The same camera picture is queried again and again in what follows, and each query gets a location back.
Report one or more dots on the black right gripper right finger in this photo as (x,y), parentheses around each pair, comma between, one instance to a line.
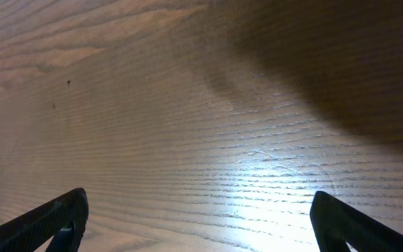
(338,226)

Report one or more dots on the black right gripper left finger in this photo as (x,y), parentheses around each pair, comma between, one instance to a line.
(61,221)

